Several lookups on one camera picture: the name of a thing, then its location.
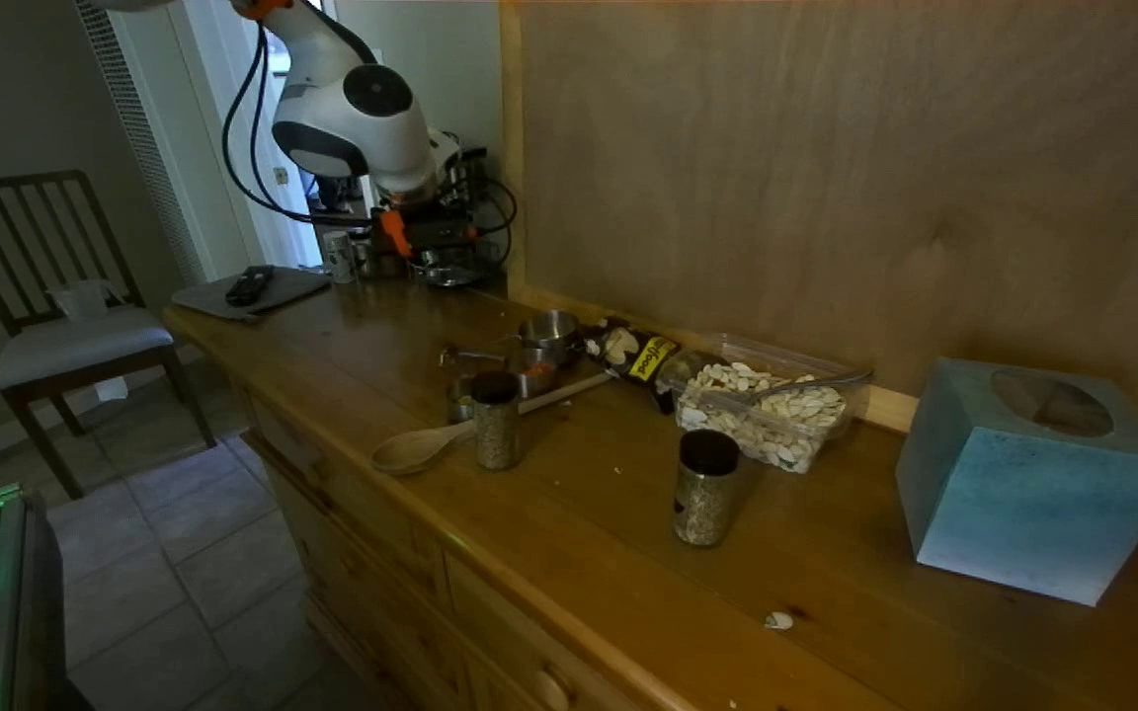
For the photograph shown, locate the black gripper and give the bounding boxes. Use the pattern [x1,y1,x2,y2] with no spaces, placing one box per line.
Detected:
[380,193,468,270]

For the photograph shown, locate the grey cloth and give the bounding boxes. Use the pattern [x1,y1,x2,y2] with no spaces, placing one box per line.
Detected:
[169,260,336,330]

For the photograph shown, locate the black remote control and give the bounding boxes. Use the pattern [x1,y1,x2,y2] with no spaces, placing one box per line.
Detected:
[223,260,280,311]

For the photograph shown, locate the metal measuring cup red contents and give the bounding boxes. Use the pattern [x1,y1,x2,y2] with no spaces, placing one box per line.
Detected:
[444,351,576,402]

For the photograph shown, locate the metal cup with utensils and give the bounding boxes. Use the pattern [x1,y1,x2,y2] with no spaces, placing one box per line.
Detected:
[461,369,528,474]

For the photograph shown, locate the wooden spoon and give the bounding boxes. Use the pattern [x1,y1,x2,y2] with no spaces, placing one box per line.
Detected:
[369,369,625,484]

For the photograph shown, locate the clear bag white pieces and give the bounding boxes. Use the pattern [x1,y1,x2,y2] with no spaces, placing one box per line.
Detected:
[585,322,647,376]

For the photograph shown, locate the yellow black packet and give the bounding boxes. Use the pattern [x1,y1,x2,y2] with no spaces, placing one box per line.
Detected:
[619,330,688,391]

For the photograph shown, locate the wooden dresser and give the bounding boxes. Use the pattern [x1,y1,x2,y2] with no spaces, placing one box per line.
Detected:
[157,273,1138,711]

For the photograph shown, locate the white crumpled paper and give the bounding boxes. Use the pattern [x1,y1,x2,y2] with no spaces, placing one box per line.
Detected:
[48,276,118,330]

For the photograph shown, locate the dark wooden chair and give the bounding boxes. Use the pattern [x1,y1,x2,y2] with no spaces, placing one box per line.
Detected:
[0,166,223,501]

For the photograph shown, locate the metal cup right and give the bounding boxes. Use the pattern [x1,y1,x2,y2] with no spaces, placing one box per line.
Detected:
[669,426,747,552]

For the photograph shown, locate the plywood board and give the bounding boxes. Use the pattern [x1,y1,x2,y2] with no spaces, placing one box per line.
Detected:
[493,0,1138,532]

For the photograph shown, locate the blue cube box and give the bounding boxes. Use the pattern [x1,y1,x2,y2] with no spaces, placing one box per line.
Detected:
[892,355,1138,611]

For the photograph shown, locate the chrome wire spice rack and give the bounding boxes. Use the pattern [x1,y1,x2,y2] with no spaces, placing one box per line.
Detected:
[410,131,522,295]

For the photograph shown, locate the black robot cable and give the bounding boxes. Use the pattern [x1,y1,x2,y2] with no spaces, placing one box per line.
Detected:
[216,25,336,228]

